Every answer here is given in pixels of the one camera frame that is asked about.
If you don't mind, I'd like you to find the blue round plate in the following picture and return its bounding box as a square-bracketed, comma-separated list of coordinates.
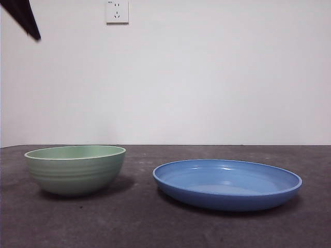
[152, 159, 303, 213]

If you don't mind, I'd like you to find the green ribbed bowl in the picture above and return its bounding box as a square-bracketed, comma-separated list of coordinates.
[24, 145, 127, 195]

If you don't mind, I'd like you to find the white wall socket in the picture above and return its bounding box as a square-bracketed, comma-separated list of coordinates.
[106, 0, 129, 26]

